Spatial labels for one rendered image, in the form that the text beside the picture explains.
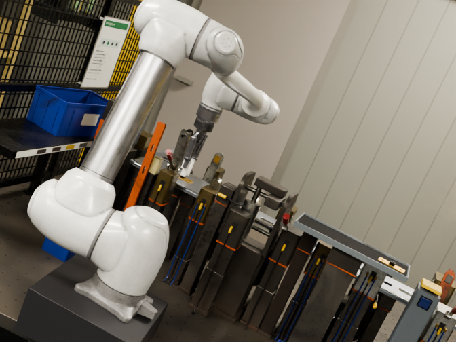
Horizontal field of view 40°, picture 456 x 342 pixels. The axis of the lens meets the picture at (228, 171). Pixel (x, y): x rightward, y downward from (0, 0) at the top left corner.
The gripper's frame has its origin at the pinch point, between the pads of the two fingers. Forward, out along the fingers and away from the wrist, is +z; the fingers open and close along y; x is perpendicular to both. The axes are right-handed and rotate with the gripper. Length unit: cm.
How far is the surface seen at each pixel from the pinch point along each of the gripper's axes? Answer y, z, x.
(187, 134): -17.3, -15.9, -1.2
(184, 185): -7.5, 4.7, -4.2
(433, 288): -36, -12, -96
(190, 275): -24.6, 27.7, -24.3
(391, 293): -9, 4, -89
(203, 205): -23.1, 3.0, -18.6
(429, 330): -21, 6, -103
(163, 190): -20.0, 6.0, -1.5
